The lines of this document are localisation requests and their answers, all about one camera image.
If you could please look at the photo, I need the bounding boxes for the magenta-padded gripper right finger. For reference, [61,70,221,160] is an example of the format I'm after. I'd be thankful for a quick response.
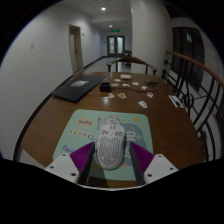
[129,141,179,186]

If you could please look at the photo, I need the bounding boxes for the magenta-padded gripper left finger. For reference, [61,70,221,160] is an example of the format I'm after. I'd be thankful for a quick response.
[44,141,96,186]

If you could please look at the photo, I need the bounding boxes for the white perforated computer mouse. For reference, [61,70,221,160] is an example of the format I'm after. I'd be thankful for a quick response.
[94,123,127,171]

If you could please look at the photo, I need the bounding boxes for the mint green printed mouse pad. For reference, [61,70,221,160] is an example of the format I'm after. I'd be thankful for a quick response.
[52,109,155,182]

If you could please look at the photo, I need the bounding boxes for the dark closed laptop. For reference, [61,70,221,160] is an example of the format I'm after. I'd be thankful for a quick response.
[50,74,107,104]

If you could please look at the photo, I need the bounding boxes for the small black box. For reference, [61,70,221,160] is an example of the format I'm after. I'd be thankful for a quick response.
[99,81,112,93]

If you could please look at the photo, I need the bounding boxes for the black railing with wooden handrail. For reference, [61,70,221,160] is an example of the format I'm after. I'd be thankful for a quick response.
[163,49,224,163]

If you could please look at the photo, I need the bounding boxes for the wooden armchair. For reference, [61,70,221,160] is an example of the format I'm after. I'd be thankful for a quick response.
[106,55,158,76]

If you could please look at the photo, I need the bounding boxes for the dark framed window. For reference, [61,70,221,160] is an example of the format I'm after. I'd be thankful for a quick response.
[171,27,204,91]

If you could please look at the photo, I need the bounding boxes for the white side door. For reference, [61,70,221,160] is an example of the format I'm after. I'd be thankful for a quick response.
[68,24,84,74]

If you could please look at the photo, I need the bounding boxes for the glass double door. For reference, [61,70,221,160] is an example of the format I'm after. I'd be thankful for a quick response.
[106,35,126,57]

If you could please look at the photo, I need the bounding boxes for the ceiling lights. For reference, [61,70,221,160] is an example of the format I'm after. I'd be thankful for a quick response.
[100,6,114,29]

